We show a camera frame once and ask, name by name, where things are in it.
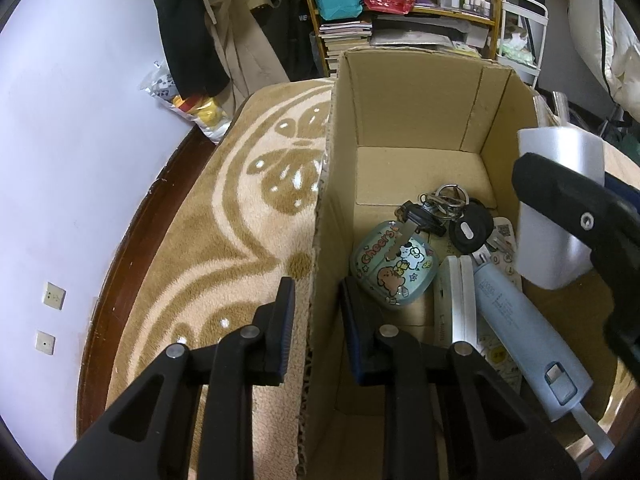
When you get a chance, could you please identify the green tissue pack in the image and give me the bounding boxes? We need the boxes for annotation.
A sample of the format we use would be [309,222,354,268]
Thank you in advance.
[500,42,533,63]

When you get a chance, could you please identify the white remote control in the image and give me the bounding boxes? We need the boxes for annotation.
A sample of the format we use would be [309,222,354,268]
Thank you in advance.
[482,216,523,281]

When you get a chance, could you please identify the pile of papers and folders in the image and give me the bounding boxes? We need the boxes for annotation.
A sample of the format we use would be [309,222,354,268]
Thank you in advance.
[370,12,488,56]

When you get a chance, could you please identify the round black key fob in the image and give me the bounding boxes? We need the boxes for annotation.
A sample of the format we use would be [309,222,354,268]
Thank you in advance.
[448,200,495,254]

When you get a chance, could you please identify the stack of books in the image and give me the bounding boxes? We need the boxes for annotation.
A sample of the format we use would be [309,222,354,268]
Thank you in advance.
[317,20,373,78]

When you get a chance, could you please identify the silver cylindrical cup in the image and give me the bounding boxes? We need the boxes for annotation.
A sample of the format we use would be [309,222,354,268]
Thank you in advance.
[515,127,606,291]

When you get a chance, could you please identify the dark hanging jacket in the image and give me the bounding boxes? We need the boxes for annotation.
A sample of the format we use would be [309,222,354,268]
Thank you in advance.
[250,0,326,81]

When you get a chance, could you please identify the black head key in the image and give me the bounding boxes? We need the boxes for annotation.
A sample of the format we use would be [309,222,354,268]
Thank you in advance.
[384,201,447,262]

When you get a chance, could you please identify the white metal cart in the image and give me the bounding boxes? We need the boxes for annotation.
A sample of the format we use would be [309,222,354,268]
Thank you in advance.
[495,0,548,91]

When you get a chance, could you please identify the long white box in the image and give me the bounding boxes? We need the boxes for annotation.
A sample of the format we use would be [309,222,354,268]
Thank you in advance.
[433,255,477,356]

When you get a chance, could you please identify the clear plastic packet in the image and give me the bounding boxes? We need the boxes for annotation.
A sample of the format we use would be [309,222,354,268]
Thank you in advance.
[532,91,571,128]

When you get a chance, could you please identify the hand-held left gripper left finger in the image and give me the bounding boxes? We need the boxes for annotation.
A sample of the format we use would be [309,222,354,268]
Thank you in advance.
[53,276,297,480]

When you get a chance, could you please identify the wooden shelf rack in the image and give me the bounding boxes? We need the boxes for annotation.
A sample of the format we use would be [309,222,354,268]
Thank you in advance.
[295,0,503,78]

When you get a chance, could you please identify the cardboard box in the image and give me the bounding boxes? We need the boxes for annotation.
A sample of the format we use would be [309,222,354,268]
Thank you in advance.
[295,46,623,480]

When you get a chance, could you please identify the hanging black coat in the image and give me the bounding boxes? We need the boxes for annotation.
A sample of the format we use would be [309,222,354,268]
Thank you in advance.
[150,0,231,98]

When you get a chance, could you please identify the cartoon print earphone case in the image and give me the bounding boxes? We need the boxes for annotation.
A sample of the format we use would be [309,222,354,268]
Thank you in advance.
[350,220,440,311]

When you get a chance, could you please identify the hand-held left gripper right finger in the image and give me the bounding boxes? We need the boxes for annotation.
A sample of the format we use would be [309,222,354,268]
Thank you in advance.
[340,276,581,480]

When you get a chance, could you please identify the white cable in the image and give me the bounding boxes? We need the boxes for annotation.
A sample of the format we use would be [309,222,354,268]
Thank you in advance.
[570,400,615,461]

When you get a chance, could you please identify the light blue handheld device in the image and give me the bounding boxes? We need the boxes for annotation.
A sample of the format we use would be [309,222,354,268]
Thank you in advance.
[471,259,594,422]

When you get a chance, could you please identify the beige patterned plush blanket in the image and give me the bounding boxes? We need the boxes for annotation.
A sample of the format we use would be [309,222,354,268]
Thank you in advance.
[105,78,640,466]

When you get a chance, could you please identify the metal key rings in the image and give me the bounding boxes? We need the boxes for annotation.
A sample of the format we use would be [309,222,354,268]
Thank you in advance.
[419,183,471,221]

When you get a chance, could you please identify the clear plastic bag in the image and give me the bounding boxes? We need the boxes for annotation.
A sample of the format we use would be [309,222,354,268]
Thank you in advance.
[138,60,233,143]

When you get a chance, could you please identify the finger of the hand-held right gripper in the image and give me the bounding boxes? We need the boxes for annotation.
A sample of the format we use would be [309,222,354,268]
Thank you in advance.
[603,171,640,211]
[511,152,640,366]

